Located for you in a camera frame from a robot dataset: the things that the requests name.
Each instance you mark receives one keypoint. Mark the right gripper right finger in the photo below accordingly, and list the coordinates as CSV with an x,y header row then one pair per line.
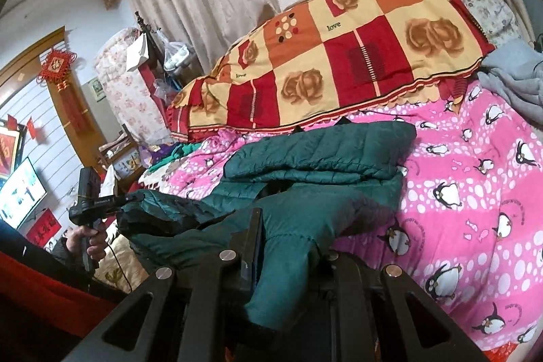
x,y
383,315

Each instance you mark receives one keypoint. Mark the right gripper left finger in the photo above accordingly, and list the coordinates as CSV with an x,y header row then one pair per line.
x,y
177,317

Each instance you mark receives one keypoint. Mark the green puffer jacket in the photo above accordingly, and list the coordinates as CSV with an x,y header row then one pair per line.
x,y
310,187

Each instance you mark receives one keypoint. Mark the person's left hand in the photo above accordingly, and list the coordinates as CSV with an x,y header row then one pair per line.
x,y
92,241

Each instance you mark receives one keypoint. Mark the television screen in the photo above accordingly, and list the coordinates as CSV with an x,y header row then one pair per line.
x,y
20,194

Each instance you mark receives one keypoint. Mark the green purple cloth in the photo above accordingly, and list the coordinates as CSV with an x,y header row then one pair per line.
x,y
155,156

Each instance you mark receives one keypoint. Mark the floral pink quilt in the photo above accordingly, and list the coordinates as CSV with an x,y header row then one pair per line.
x,y
130,98

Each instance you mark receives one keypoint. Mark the pink penguin bedsheet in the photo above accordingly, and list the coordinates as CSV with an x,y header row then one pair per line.
x,y
469,222

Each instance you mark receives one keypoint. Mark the red chinese knot ornament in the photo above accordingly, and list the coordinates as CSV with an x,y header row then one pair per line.
x,y
56,71

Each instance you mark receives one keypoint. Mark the white plastic bag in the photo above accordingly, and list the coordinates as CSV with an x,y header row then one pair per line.
x,y
177,55

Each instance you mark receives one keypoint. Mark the red rose patterned blanket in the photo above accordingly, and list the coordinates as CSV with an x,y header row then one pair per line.
x,y
323,58

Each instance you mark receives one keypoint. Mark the grey sweatshirt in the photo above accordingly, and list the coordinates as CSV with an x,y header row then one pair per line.
x,y
514,72

